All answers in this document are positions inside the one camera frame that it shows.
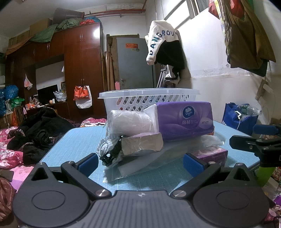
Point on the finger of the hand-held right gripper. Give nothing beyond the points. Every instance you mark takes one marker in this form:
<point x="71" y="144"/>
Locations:
<point x="264" y="129"/>
<point x="243" y="141"/>

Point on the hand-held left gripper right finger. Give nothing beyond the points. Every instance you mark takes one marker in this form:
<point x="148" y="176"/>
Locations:
<point x="193" y="164"/>

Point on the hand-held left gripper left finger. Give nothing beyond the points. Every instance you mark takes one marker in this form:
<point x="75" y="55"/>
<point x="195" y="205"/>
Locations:
<point x="87" y="164"/>

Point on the small purple tissue box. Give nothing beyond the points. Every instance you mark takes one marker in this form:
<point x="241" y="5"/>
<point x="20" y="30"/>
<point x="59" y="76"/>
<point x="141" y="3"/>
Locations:
<point x="210" y="154"/>

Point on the striped cloth with black clip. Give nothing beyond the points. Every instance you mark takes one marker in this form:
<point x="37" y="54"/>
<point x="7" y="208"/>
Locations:
<point x="109" y="149"/>

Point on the clear plastic bag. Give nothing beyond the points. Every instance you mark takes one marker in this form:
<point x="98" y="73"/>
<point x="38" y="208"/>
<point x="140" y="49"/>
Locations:
<point x="153" y="166"/>

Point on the purple tissue pack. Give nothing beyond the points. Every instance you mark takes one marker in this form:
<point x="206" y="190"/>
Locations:
<point x="184" y="119"/>

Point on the grey cardboard box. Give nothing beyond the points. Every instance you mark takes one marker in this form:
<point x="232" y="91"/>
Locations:
<point x="142" y="143"/>

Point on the toilet roll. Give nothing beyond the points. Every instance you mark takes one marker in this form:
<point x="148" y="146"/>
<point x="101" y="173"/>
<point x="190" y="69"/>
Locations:
<point x="130" y="122"/>

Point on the white plastic basket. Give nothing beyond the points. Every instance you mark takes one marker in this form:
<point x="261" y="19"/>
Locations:
<point x="140" y="99"/>

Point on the blue tote bag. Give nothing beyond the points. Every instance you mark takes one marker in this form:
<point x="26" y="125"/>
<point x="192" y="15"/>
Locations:
<point x="238" y="122"/>

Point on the clear plastic bottle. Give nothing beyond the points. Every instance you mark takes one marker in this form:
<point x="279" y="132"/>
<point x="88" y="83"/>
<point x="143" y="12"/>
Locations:
<point x="249" y="110"/>

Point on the floral quilt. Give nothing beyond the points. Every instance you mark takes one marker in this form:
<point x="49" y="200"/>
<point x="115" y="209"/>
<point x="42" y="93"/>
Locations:
<point x="93" y="122"/>

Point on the pile of black clothes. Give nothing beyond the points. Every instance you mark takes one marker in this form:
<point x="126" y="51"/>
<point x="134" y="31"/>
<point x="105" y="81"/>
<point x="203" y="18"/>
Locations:
<point x="41" y="129"/>

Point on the orange and white plastic bag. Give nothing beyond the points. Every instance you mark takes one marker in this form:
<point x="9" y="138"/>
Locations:
<point x="81" y="96"/>

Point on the crumpled white plastic bag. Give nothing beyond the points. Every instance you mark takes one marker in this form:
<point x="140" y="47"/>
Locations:
<point x="59" y="96"/>

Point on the pink floral blanket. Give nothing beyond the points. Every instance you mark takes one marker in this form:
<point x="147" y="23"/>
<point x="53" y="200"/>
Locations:
<point x="13" y="157"/>

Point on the black monitor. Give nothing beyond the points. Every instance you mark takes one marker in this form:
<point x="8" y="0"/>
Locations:
<point x="47" y="94"/>

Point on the green bag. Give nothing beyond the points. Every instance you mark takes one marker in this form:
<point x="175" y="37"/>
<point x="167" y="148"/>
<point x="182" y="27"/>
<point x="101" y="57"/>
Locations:
<point x="18" y="102"/>

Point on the metal crutches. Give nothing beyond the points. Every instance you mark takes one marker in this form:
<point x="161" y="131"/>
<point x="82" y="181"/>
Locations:
<point x="163" y="75"/>

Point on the olive hanging clothes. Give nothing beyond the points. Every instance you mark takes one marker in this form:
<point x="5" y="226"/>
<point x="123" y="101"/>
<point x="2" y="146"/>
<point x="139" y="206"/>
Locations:
<point x="243" y="32"/>

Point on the small white plastic bag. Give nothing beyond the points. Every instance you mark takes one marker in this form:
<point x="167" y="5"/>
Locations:
<point x="27" y="82"/>

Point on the wooden poles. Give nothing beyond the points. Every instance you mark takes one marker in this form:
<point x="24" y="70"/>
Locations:
<point x="109" y="63"/>

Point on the blue plastic bags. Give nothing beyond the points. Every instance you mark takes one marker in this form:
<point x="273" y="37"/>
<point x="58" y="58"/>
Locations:
<point x="7" y="96"/>

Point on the brown wooden wardrobe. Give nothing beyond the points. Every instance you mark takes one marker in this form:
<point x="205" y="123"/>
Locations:
<point x="81" y="57"/>

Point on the black hanging garment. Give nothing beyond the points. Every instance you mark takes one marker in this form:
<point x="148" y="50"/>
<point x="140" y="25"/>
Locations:
<point x="173" y="57"/>

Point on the grey metal door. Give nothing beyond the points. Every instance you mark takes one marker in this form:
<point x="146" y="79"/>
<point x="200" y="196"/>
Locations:
<point x="134" y="63"/>

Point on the white lettered garment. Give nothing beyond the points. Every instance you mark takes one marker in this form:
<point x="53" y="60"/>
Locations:
<point x="159" y="35"/>

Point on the green tarp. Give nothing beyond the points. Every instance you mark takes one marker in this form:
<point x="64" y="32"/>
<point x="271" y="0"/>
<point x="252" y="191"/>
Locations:
<point x="50" y="30"/>

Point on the cardboard boxes on wardrobe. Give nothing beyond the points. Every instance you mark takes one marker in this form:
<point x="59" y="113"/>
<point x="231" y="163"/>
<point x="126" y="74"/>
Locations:
<point x="28" y="30"/>

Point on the dark plastic basin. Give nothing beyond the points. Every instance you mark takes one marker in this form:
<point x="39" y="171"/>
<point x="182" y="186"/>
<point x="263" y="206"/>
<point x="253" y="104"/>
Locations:
<point x="67" y="15"/>

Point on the red pipe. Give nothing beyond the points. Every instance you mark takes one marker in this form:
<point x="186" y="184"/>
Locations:
<point x="116" y="12"/>

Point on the wooden wall hanger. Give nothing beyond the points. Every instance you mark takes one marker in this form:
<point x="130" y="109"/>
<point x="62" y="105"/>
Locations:
<point x="263" y="88"/>

